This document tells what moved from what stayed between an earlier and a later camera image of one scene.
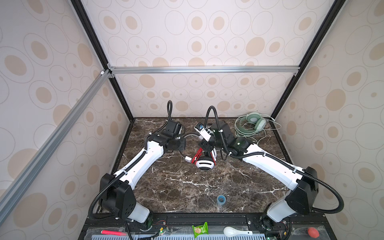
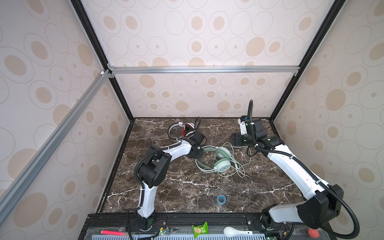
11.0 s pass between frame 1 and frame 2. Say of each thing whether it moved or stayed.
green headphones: moved
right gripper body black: moved
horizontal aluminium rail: stayed
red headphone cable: moved
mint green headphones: moved
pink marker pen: stayed
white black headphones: moved
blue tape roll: stayed
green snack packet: stayed
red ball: stayed
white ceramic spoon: stayed
